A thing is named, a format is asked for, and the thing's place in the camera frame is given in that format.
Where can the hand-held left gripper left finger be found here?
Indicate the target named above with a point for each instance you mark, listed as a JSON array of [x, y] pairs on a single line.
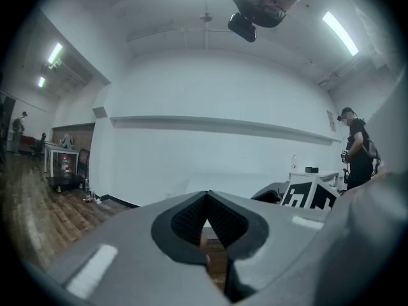
[[127, 234]]

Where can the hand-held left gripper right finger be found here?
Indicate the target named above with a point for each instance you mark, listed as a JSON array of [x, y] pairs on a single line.
[[287, 234]]

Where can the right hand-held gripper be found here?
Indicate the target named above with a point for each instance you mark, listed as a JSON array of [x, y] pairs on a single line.
[[306, 193]]

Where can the white bottle with red label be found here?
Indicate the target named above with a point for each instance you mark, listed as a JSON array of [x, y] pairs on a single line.
[[294, 163]]

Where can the black box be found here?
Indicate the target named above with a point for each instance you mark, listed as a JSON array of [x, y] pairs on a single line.
[[312, 170]]

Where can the small white table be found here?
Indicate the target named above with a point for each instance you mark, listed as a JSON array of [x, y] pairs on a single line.
[[318, 176]]

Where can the group of floor bottles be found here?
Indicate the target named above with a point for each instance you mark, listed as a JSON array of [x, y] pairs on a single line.
[[89, 191]]

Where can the black wheeled cart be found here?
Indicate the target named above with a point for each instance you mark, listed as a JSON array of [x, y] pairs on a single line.
[[65, 182]]

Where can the black mesh chair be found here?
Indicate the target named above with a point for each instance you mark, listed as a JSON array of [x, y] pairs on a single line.
[[83, 161]]

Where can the clear water jug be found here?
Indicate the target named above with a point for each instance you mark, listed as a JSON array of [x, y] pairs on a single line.
[[66, 166]]

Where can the white side table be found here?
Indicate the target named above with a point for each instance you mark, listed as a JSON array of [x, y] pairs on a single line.
[[62, 151]]

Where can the grey bag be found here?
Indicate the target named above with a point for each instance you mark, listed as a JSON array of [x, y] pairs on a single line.
[[67, 141]]

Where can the black office chair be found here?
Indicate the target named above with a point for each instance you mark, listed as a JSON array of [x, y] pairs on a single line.
[[39, 145]]

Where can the red sofa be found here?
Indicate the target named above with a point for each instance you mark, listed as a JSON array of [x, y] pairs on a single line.
[[28, 143]]

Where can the ceiling air conditioner unit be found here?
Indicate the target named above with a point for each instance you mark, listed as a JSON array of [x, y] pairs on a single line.
[[67, 75]]

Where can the long ceiling light panel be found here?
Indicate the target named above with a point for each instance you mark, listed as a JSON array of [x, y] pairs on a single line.
[[340, 33]]

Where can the small ceiling light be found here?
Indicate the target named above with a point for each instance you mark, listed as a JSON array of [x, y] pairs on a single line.
[[55, 53], [41, 82]]

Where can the ceiling pipe fixture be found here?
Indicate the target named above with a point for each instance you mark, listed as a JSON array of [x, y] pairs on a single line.
[[206, 18]]

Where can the wall poster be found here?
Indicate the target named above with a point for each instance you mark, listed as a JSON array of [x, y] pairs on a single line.
[[331, 121]]

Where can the grey wall vent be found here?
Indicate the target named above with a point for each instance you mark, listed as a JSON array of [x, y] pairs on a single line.
[[99, 112]]

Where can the black head-mounted camera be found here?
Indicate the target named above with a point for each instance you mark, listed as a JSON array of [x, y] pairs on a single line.
[[242, 27]]

